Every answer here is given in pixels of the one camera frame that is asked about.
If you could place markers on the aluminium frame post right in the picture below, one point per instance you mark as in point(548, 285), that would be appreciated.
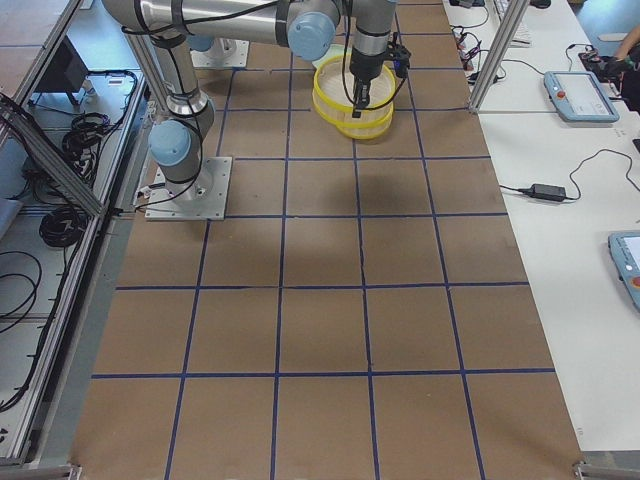
point(500, 44)

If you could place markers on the yellow steamer layer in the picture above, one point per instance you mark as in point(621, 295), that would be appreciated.
point(334, 90)
point(367, 129)

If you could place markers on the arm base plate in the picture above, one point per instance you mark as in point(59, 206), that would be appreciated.
point(219, 54)
point(206, 199)

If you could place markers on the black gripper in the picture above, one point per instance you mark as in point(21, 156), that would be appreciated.
point(363, 65)

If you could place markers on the teach pendant tablet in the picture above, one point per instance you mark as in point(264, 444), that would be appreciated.
point(579, 97)

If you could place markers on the light green plate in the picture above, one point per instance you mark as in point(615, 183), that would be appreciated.
point(335, 51)

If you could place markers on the black power brick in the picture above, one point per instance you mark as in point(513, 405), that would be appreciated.
point(544, 192)

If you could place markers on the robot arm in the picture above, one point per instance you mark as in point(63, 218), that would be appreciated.
point(185, 33)

